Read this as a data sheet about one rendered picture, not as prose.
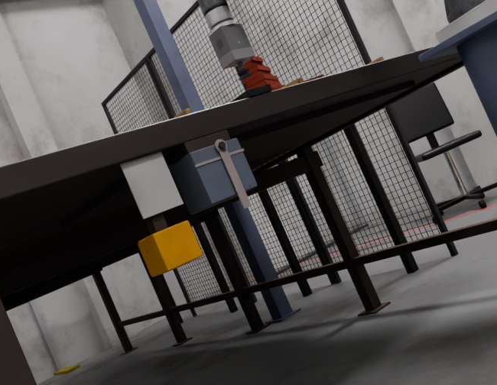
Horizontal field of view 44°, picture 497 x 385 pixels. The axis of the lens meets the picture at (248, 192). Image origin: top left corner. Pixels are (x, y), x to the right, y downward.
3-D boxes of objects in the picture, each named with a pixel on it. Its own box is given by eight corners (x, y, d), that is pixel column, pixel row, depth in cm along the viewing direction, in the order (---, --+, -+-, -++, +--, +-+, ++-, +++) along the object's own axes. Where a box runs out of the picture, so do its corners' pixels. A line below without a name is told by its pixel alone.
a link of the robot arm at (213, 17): (199, 20, 178) (220, 17, 183) (206, 33, 178) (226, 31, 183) (214, 6, 172) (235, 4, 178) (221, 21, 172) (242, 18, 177)
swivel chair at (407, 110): (529, 184, 485) (472, 59, 489) (472, 215, 453) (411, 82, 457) (466, 202, 546) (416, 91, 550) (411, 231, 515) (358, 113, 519)
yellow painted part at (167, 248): (204, 255, 125) (158, 149, 126) (168, 271, 120) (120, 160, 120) (186, 262, 131) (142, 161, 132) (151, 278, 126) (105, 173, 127)
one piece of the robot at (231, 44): (219, 27, 185) (242, 76, 184) (197, 30, 179) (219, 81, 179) (238, 10, 178) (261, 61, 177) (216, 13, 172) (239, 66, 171)
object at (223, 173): (268, 198, 137) (236, 124, 137) (221, 218, 128) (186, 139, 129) (241, 211, 146) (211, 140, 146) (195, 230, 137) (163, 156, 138)
